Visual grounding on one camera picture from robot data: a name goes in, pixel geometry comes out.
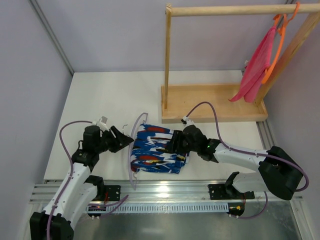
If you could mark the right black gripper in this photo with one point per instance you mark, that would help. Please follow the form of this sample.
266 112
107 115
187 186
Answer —
178 141

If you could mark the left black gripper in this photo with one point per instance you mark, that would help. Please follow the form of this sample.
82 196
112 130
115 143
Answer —
115 139

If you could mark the blue patterned trousers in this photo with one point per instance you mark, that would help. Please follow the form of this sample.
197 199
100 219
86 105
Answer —
149 152

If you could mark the lilac clothes hanger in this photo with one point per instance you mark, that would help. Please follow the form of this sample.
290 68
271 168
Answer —
142 118

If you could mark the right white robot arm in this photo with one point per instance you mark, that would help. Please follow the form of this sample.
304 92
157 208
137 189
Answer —
271 170

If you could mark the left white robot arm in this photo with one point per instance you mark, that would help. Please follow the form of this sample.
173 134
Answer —
58 219

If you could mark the orange clothes hanger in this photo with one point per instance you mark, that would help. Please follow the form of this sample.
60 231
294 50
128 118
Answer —
281 30

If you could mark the wooden clothes rack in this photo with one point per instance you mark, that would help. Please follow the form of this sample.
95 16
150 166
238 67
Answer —
177 99

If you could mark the pink cloth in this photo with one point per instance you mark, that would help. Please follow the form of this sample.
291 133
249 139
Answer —
255 69

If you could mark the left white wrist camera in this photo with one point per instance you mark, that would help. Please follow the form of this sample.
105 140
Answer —
101 123

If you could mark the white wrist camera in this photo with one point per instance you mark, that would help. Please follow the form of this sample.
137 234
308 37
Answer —
101 123
186 121

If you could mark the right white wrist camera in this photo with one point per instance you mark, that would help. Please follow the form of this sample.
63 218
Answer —
186 121

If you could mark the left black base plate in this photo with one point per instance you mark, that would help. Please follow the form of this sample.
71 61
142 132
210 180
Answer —
112 193

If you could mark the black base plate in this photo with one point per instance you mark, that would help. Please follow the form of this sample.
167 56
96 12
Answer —
112 193
220 191

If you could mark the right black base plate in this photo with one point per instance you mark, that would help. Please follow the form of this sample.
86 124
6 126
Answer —
220 191

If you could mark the slotted cable duct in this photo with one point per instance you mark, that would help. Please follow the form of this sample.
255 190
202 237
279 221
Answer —
160 208

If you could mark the aluminium mounting rail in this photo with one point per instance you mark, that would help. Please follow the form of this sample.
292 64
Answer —
160 191

